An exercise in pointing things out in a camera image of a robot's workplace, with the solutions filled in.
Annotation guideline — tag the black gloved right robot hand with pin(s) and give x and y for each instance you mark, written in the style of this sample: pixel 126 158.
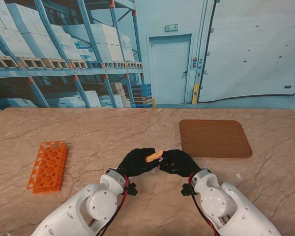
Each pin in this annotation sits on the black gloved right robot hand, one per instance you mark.
pixel 182 163

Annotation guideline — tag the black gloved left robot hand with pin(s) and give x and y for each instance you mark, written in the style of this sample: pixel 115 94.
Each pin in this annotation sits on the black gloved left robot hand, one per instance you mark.
pixel 137 162

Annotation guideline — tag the yellow orange cloth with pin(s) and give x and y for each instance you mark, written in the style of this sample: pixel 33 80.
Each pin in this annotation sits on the yellow orange cloth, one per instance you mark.
pixel 153 156

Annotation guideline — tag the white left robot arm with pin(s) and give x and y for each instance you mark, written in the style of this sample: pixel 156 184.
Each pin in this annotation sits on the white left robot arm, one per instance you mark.
pixel 88 206

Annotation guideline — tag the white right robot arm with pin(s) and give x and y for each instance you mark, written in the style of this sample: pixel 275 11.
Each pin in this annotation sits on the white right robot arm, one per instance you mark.
pixel 226 206

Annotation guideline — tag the brown wooden tray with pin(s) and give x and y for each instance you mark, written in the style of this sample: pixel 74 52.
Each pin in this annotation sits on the brown wooden tray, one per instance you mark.
pixel 216 137

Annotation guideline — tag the orange plastic test tube rack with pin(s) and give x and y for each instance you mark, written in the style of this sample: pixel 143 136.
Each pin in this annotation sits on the orange plastic test tube rack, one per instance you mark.
pixel 48 167

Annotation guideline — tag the warehouse print backdrop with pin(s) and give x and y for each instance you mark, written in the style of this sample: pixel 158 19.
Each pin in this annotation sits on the warehouse print backdrop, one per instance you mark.
pixel 162 24

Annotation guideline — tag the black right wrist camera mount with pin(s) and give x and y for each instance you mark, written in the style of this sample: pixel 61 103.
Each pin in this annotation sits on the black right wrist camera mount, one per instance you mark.
pixel 186 189

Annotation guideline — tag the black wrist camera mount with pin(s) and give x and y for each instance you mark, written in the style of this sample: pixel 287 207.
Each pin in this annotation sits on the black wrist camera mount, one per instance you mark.
pixel 186 189
pixel 131 189

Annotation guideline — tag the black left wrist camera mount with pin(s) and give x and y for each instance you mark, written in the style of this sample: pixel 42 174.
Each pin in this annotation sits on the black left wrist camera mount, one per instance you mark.
pixel 131 189

